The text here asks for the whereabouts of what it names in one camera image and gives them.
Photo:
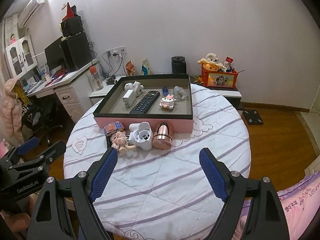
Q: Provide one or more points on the pink padded jacket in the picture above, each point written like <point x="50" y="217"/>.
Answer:
<point x="11" y="112"/>

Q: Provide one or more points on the white glass-door cabinet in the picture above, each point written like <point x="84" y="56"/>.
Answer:
<point x="20" y="57"/>

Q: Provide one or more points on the colourful block toy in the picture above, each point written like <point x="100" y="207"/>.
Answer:
<point x="113" y="128"/>

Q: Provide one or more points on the white skull plush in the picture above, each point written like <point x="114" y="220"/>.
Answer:
<point x="212" y="58"/>

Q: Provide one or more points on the white desk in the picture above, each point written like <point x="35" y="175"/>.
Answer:
<point x="77" y="92"/>

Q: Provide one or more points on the pink and white block toy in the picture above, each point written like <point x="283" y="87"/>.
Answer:
<point x="168" y="102"/>

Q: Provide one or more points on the orange snack bag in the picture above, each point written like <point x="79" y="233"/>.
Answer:
<point x="130" y="68"/>

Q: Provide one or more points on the red triangular sign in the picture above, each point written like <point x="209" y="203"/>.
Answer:
<point x="69" y="11"/>

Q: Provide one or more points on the black computer tower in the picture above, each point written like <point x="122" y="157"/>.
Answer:
<point x="76" y="52"/>

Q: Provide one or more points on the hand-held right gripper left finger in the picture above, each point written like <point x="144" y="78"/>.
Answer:
<point x="103" y="177"/>

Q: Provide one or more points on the rose gold metal cup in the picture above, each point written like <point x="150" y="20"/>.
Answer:
<point x="162" y="136"/>

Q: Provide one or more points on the blue snack bag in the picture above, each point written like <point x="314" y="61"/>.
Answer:
<point x="146" y="67"/>

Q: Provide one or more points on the pink box with black rim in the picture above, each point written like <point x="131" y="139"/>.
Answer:
<point x="120" y="123"/>

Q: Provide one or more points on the white door frame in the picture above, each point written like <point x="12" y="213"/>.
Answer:
<point x="315" y="97"/>

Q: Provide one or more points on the black floor scale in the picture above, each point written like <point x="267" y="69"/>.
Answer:
<point x="253" y="117"/>

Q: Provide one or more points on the black cylindrical speaker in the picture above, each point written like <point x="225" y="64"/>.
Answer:
<point x="179" y="65"/>

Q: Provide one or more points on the white wall socket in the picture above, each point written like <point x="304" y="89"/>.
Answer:
<point x="115" y="51"/>

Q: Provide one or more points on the pink printed bedding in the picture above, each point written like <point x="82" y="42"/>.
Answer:
<point x="297" y="205"/>

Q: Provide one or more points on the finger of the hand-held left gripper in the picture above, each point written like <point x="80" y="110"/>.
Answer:
<point x="53" y="151"/>
<point x="25" y="146"/>

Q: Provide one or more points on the clear bottle with red lid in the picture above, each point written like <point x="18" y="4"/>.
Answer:
<point x="96" y="78"/>

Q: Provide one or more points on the pink pig figurine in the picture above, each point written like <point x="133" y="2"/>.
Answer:
<point x="121" y="142"/>

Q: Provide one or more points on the black monitor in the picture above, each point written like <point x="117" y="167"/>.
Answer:
<point x="53" y="55"/>

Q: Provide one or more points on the white power adapter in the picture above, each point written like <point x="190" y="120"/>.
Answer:
<point x="128" y="100"/>

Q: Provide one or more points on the white handheld device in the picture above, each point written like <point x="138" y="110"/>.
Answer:
<point x="142" y="137"/>

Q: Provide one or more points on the small black box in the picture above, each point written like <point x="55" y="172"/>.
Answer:
<point x="72" y="26"/>

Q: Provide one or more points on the orange printed crate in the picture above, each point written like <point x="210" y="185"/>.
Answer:
<point x="220" y="78"/>

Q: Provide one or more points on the blue and gold case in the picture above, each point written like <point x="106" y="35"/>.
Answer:
<point x="164" y="91"/>

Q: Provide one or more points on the black office chair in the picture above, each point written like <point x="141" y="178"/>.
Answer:
<point x="42" y="122"/>

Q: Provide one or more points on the black remote control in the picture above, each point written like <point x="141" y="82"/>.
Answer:
<point x="145" y="102"/>

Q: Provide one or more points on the white air conditioner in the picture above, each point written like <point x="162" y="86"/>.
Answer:
<point x="32" y="7"/>

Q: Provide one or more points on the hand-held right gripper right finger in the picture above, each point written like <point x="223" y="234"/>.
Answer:
<point x="215" y="177"/>

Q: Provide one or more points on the white elephant figurine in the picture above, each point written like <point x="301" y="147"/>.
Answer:
<point x="136" y="87"/>

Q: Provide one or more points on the yellow plush toy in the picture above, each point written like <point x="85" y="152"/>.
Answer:
<point x="212" y="67"/>

